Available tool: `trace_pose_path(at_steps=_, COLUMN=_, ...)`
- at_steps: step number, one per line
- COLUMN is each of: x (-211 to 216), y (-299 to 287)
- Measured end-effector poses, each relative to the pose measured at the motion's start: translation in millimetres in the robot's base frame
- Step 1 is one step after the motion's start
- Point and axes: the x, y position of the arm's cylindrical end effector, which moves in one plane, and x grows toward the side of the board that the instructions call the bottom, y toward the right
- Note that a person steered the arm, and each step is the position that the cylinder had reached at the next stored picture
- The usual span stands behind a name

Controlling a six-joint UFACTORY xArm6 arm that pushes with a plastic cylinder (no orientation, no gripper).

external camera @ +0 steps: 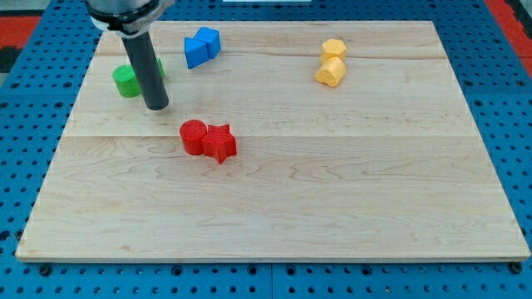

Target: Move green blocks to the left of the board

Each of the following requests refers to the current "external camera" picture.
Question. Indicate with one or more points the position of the wooden board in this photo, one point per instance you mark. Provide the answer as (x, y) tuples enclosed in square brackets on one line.
[(388, 166)]

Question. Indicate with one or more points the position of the red cylinder block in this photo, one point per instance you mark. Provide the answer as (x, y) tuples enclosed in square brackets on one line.
[(191, 133)]

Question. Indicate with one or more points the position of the yellow hexagon block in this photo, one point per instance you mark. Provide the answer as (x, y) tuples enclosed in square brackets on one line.
[(333, 48)]

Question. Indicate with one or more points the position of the blue cube block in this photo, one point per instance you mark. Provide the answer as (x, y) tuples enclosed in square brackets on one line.
[(212, 40)]

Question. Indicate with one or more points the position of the green cylinder block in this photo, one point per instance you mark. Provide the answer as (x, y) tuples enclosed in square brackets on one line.
[(126, 82)]

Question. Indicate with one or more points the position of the blue triangular block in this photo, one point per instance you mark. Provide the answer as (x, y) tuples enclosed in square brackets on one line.
[(196, 52)]

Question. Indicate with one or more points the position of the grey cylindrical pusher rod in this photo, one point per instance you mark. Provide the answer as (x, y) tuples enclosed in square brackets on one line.
[(141, 54)]

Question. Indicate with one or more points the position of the yellow rounded block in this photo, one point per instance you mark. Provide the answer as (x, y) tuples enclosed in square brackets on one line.
[(331, 72)]

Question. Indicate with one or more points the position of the red star block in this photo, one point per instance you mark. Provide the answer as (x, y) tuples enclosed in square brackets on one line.
[(219, 143)]

